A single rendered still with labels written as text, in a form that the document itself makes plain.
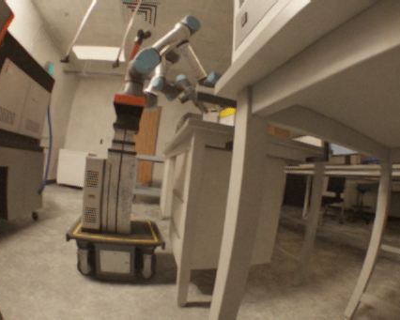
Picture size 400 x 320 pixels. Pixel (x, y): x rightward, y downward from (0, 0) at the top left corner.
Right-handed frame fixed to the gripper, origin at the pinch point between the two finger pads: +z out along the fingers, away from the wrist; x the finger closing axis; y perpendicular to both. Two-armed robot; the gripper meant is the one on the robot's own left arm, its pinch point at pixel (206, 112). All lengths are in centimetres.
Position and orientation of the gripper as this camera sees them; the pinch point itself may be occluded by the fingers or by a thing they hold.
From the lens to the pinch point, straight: 120.2
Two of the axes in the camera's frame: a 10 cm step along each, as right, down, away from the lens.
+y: 8.3, -5.6, -0.3
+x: 0.8, 0.7, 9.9
